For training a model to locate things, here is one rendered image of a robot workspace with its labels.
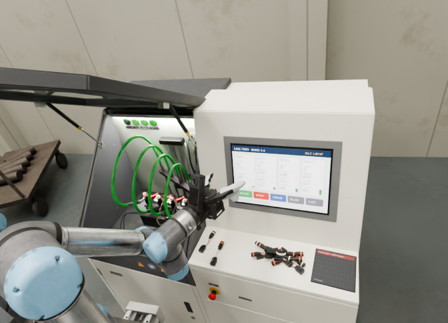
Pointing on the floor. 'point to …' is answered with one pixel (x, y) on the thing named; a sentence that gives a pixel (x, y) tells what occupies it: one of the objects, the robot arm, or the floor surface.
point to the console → (263, 101)
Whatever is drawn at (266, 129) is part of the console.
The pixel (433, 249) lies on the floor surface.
